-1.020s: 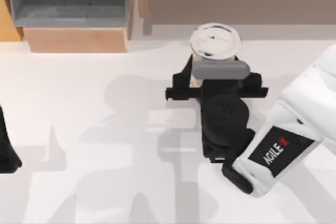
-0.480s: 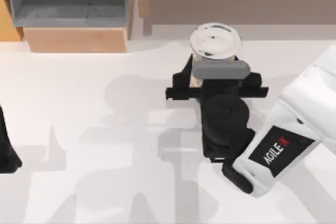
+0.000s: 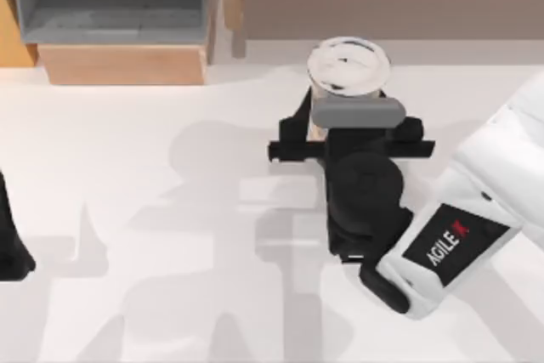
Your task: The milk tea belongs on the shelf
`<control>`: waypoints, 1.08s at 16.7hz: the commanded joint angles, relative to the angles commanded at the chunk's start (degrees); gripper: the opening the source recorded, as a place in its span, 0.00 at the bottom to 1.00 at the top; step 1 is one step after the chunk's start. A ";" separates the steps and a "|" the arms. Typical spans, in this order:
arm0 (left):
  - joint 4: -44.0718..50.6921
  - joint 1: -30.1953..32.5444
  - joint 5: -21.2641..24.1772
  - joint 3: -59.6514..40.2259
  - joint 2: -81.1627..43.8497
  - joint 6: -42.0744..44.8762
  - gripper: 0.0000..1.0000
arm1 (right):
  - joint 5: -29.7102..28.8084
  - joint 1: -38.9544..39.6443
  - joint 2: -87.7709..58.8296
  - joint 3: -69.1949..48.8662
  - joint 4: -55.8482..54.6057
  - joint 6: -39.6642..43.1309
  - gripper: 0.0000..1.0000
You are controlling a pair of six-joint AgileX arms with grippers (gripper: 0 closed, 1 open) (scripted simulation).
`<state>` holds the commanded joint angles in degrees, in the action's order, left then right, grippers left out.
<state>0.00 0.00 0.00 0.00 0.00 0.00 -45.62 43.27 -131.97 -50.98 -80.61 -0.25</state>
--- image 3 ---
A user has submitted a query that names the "white cup with lid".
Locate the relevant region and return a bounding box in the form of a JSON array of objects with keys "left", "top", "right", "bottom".
[{"left": 306, "top": 36, "right": 393, "bottom": 143}]

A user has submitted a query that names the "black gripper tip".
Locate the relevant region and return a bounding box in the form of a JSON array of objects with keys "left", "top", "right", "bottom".
[{"left": 0, "top": 171, "right": 37, "bottom": 283}]

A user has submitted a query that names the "pale wooden drawer front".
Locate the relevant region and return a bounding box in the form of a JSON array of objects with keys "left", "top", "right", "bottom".
[{"left": 37, "top": 43, "right": 208, "bottom": 86}]

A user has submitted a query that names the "wooden open shelf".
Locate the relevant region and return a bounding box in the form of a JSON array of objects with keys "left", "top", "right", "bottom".
[{"left": 221, "top": 0, "right": 544, "bottom": 60}]

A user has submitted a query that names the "wooden cupboard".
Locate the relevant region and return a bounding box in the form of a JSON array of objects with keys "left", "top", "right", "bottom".
[{"left": 0, "top": 0, "right": 40, "bottom": 69}]

